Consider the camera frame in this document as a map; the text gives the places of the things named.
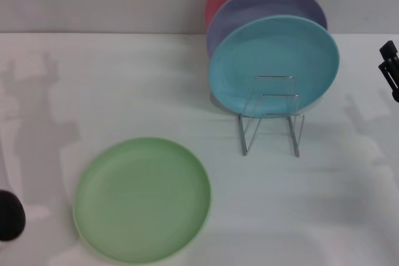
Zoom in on blue plate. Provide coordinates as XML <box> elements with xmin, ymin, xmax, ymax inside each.
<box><xmin>207</xmin><ymin>15</ymin><xmax>340</xmax><ymax>120</ymax></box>

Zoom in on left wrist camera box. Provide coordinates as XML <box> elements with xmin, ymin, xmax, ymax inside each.
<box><xmin>0</xmin><ymin>190</ymin><xmax>26</xmax><ymax>242</ymax></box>

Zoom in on purple plate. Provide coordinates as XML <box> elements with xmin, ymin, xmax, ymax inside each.
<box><xmin>205</xmin><ymin>0</ymin><xmax>328</xmax><ymax>58</ymax></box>

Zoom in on green plate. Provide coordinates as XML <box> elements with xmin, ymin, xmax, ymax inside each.
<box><xmin>72</xmin><ymin>136</ymin><xmax>212</xmax><ymax>264</ymax></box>

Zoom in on metal wire plate rack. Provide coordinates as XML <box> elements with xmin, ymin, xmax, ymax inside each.
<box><xmin>238</xmin><ymin>75</ymin><xmax>305</xmax><ymax>158</ymax></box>

